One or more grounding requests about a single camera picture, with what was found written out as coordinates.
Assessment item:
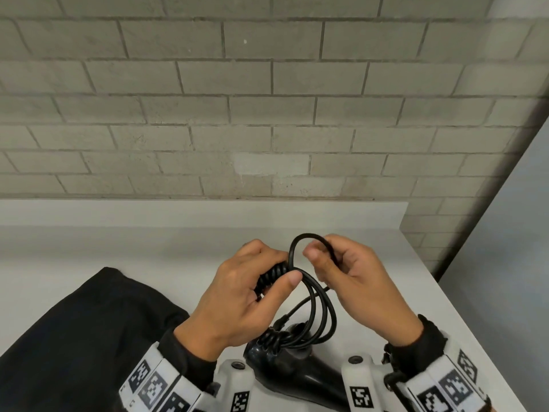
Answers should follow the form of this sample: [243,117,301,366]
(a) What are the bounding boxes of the person's left hand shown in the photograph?
[173,239,304,362]

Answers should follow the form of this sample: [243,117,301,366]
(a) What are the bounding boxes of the person's right hand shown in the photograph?
[302,234,424,347]

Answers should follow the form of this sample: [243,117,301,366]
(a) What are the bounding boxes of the black power cord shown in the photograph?
[255,233,337,355]

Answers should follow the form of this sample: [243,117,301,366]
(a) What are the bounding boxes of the black hair dryer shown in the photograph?
[243,323,351,412]

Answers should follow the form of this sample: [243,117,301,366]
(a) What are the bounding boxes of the black cloth drawstring bag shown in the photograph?
[0,266,189,412]

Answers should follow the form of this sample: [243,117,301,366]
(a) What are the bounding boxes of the right wristband with markers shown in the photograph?
[383,315,492,412]

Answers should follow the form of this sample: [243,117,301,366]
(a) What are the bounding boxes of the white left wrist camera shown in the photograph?
[212,360,254,412]

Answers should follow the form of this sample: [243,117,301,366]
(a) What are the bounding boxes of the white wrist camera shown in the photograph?
[341,355,387,412]
[212,360,254,412]

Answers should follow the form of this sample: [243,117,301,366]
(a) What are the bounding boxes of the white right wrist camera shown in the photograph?
[341,355,387,412]

